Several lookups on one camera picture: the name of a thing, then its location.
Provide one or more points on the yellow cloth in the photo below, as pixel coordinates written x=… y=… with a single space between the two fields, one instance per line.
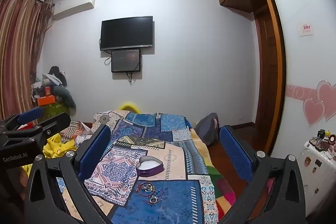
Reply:
x=59 y=146

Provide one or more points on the purple heart-shaped jewelry box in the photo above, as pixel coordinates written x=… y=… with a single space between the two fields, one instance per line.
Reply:
x=149 y=167

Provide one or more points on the orange flat box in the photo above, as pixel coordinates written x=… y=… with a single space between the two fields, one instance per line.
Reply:
x=26 y=126

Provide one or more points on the white air conditioner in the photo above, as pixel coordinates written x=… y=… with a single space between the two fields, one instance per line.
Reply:
x=74 y=5

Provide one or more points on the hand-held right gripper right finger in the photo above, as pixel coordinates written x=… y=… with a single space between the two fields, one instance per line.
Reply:
x=236 y=153

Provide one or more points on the white heart-print wardrobe door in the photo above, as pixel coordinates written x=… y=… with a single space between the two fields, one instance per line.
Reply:
x=302 y=69

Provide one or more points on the yellow plastic object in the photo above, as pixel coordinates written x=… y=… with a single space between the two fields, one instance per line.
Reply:
x=128 y=106

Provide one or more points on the green patterned box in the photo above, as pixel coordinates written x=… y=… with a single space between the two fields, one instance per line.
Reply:
x=56 y=109

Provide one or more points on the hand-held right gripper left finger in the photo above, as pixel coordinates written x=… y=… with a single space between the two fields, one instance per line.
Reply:
x=95 y=150

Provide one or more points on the grey bag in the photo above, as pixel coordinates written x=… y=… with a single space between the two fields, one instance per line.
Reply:
x=207 y=129

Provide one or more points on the striped cloth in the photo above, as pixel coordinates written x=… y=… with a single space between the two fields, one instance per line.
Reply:
x=76 y=130

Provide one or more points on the pile of clothes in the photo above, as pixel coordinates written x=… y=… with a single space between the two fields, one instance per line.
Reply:
x=56 y=82

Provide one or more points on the striped brown curtain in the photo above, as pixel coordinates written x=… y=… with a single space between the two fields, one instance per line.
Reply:
x=18 y=50

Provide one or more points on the paper note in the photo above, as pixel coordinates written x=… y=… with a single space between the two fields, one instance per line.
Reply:
x=306 y=29

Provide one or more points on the patchwork printed blanket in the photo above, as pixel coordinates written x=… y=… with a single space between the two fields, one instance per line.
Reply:
x=170 y=134

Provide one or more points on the cluster of cosmetics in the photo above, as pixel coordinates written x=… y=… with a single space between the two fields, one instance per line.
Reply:
x=321 y=138

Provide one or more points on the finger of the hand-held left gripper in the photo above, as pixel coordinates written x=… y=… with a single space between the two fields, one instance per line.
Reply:
x=56 y=121
x=31 y=113

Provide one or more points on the black wall television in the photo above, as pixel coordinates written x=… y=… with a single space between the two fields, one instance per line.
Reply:
x=126 y=32

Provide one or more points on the small black wall screen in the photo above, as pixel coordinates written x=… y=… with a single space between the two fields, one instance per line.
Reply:
x=126 y=60

